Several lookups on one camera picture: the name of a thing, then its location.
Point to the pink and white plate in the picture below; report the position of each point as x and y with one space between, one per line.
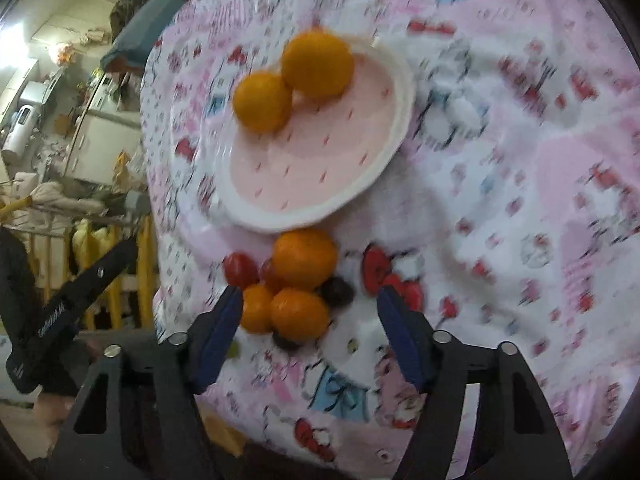
315 145

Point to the pile of dark clothes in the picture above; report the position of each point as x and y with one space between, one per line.
145 10

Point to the green grape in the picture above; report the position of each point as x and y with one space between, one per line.
233 348

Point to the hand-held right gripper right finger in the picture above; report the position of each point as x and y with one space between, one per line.
400 335

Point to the yellow wooden chair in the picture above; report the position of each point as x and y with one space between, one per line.
117 280

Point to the white water heater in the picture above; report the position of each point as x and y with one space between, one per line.
17 130

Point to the grey box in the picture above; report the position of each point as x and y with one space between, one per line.
136 201

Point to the pink cartoon printed blanket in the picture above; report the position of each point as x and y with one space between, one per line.
500 160

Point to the small mandarin orange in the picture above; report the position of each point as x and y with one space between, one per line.
256 308
299 313
305 259

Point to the dark purple grape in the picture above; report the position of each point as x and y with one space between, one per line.
337 291

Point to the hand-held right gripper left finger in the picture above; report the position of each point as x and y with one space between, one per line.
220 332

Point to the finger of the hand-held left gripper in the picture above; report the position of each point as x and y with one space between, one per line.
102 271

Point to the large orange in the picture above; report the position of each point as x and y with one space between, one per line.
262 102
317 64

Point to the red cherry tomato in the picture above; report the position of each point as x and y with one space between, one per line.
240 267

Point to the white washing machine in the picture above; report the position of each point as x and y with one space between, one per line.
105 135

